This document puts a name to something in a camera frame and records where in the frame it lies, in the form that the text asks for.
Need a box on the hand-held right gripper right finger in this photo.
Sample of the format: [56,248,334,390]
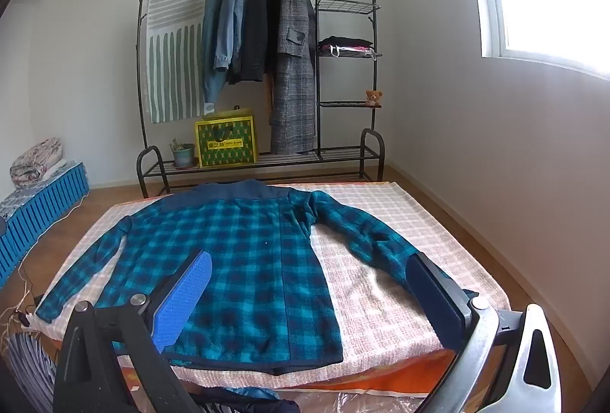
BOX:
[405,252,563,413]

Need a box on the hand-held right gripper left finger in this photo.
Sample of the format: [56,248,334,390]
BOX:
[52,250,214,413]

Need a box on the teal plaid fleece jacket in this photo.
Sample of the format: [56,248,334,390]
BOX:
[35,179,461,376]

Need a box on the stack of folded clothes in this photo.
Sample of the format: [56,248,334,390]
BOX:
[317,36,377,59]

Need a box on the black metal clothes rack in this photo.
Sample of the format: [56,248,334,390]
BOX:
[135,0,386,199]

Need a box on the pink checked cloth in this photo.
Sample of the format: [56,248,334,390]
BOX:
[29,181,513,390]

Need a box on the dark blue garment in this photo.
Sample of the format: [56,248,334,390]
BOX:
[195,387,301,413]

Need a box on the clear plastic sheet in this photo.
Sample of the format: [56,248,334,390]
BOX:
[281,387,444,413]

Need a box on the small potted plant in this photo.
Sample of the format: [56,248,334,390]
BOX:
[169,138,196,169]

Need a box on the yellow green patterned bag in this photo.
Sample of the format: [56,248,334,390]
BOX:
[194,106,258,169]

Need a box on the blue slatted pallet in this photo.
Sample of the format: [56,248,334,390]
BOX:
[0,162,90,287]

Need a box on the floral rolled quilt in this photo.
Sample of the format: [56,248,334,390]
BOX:
[10,138,64,190]

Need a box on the grey plaid coat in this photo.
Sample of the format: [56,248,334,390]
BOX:
[268,0,318,155]

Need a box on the dark denim jacket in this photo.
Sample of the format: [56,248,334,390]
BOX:
[201,0,230,103]

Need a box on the black coat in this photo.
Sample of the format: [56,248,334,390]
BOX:
[233,0,283,83]

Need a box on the light denim jacket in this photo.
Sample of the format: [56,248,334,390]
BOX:
[217,0,253,85]

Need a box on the white cable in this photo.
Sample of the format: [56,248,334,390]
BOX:
[0,223,46,338]

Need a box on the grey striped wall cloth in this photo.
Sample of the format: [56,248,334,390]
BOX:
[145,0,220,124]

